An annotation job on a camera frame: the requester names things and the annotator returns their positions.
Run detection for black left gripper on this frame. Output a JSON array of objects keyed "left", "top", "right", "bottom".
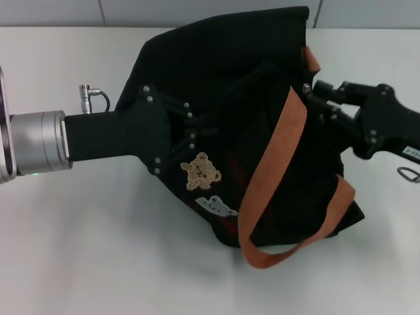
[{"left": 64, "top": 85, "right": 219, "bottom": 175}]

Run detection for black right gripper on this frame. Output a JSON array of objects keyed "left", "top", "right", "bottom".
[{"left": 307, "top": 81, "right": 420, "bottom": 161}]

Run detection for black food bag brown straps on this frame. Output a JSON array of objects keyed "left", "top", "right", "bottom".
[{"left": 115, "top": 5, "right": 366, "bottom": 270}]

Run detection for right gripper connector with cable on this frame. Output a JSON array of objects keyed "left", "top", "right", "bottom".
[{"left": 396, "top": 166, "right": 420, "bottom": 184}]

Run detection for gripper connector with cable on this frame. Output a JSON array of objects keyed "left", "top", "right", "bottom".
[
  {"left": 78, "top": 84, "right": 114, "bottom": 115},
  {"left": 396, "top": 166, "right": 420, "bottom": 184}
]

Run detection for left gripper connector with cable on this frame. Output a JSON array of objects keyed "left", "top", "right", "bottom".
[{"left": 78, "top": 84, "right": 114, "bottom": 115}]

